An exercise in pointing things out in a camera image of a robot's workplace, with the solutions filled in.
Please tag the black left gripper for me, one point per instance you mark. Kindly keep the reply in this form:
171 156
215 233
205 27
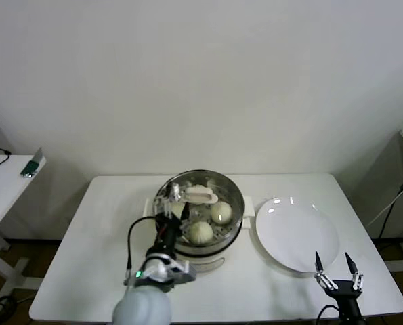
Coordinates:
169 233

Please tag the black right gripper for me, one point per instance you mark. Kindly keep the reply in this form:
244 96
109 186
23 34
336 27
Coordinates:
345 294

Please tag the white steamed baozi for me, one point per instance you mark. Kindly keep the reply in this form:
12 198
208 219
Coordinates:
201 233
197 186
221 212
177 210

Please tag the stainless steel steamer basket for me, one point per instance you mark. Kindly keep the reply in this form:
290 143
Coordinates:
221 245

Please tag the white round plate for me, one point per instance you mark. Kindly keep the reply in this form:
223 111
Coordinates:
296 233

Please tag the white electric cooker pot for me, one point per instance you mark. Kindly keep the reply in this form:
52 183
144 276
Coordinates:
208 265

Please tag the green circuit board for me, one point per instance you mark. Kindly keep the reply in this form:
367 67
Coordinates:
30 167

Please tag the white side table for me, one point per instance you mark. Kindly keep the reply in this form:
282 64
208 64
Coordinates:
8 189

